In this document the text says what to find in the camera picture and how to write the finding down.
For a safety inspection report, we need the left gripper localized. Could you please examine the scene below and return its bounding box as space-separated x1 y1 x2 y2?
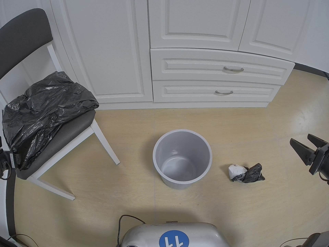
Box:
0 149 15 180

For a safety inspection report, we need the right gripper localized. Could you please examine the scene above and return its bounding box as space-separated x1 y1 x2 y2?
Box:
290 134 329 176

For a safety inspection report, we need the black plastic bag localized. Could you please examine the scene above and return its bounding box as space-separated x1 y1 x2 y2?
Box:
2 71 100 170

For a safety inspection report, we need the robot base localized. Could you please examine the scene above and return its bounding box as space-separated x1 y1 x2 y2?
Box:
121 221 232 247

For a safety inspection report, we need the crumpled black plastic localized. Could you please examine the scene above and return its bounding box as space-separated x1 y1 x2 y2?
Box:
242 163 266 184

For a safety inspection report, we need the white trash bin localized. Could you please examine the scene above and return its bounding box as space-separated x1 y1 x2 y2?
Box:
153 129 213 190

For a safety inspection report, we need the crumpled white paper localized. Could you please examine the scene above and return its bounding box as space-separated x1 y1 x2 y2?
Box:
228 164 248 182

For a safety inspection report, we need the white chair dark grey seat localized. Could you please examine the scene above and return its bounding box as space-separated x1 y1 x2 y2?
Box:
0 8 121 200

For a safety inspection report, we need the white wardrobe with drawers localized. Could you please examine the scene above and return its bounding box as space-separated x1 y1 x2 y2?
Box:
39 0 314 110

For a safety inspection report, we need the black cable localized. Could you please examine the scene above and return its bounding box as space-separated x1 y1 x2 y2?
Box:
281 237 309 247
6 234 39 247
117 215 147 247

